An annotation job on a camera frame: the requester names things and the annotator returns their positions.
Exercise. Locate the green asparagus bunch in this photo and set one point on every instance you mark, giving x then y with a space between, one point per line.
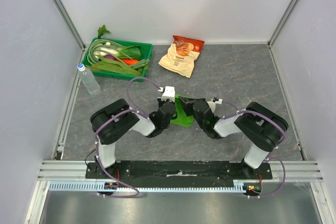
142 64

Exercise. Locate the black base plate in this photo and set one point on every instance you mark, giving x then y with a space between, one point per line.
186 173

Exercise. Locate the clear plastic water bottle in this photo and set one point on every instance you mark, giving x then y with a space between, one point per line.
87 78

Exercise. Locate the bok choy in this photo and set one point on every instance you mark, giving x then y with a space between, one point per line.
131 52

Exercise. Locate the green long beans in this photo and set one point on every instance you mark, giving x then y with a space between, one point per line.
95 49

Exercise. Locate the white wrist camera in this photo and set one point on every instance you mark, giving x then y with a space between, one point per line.
213 103
168 93

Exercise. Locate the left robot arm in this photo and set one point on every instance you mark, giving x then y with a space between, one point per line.
115 120

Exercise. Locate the orange carrot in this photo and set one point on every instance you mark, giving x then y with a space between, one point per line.
130 61

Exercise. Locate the purple onion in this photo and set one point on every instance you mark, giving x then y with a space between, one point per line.
109 57

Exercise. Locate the green paper box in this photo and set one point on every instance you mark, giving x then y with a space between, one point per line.
182 119

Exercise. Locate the light blue cable duct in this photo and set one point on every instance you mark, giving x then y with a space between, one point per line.
109 186

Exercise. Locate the green leafy vegetable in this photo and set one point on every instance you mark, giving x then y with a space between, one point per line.
116 68

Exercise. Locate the red and cream snack bag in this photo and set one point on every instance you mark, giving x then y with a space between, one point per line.
181 55

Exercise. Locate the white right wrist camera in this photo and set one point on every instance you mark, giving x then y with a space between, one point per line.
213 103

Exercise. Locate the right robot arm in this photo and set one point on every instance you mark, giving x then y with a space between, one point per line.
265 129

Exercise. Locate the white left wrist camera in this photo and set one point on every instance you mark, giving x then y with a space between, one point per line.
168 93

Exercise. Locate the celery leaf sprig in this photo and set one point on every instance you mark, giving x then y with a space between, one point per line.
102 31

